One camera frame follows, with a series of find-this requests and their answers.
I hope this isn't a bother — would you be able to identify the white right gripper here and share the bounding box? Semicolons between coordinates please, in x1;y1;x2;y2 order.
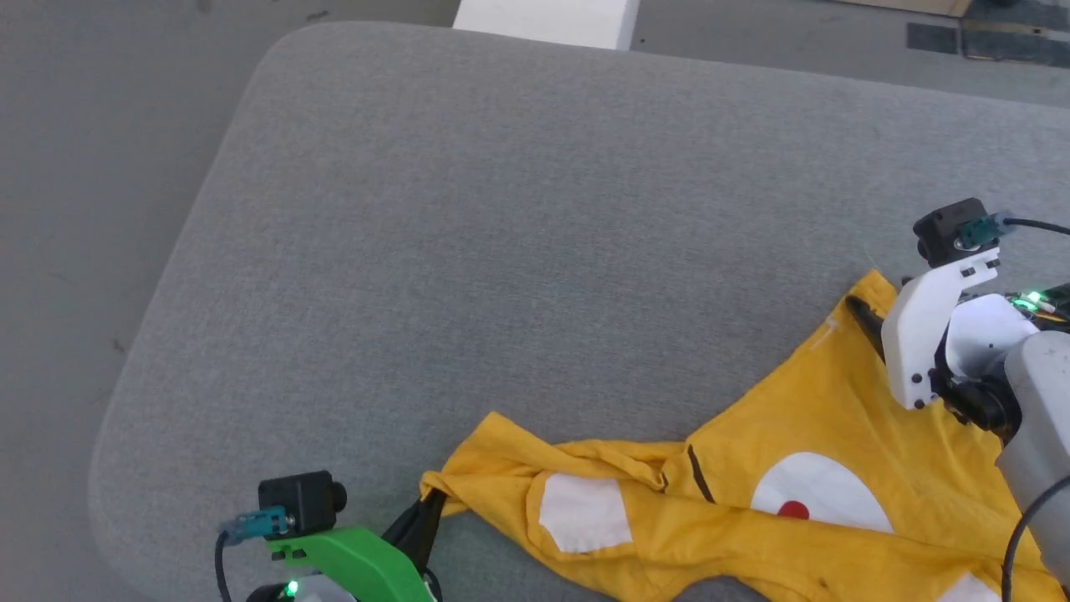
845;247;1039;437

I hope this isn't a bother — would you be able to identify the white box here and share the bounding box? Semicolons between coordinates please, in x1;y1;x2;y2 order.
452;0;640;51

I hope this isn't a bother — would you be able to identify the beige wooden board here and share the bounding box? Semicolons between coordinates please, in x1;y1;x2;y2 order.
836;0;976;18

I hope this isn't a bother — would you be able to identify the black floor tape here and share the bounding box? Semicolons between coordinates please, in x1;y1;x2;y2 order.
907;18;1070;69

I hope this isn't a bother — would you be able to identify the thin black cable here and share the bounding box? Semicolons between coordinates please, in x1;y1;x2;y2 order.
215;506;292;602
1001;475;1070;602
960;213;1070;250

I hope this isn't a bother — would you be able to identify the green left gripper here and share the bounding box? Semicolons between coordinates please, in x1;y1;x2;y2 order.
266;492;448;602

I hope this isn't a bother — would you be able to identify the yellow shirt with white patches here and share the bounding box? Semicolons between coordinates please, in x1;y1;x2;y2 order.
420;269;1062;602

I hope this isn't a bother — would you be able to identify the grey fabric sofa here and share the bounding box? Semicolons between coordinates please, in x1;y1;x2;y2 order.
88;21;1070;602

